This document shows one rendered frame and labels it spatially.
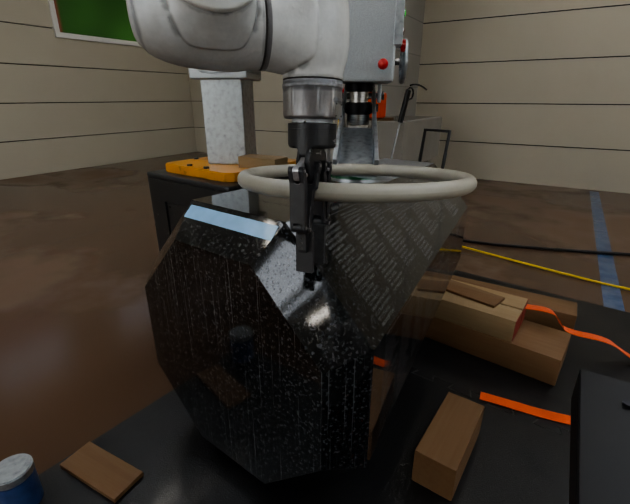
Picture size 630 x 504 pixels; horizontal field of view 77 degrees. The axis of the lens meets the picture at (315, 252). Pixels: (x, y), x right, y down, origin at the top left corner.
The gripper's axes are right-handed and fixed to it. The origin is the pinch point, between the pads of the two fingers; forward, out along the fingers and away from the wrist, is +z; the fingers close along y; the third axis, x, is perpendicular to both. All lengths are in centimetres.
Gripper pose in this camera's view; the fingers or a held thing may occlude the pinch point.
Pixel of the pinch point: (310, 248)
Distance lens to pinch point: 66.4
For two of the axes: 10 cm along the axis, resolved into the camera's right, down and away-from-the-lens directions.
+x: -9.3, -1.2, 3.4
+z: -0.1, 9.6, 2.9
